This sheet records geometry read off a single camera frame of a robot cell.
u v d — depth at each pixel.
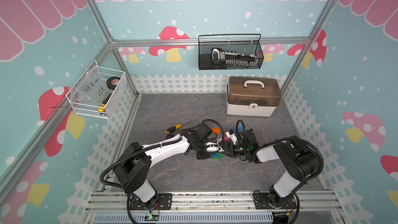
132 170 0.44
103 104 0.63
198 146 0.70
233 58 0.89
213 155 0.83
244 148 0.76
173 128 0.99
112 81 0.80
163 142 0.52
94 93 0.69
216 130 0.69
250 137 0.74
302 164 0.47
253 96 1.09
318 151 0.84
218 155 0.86
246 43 0.90
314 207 0.73
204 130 0.67
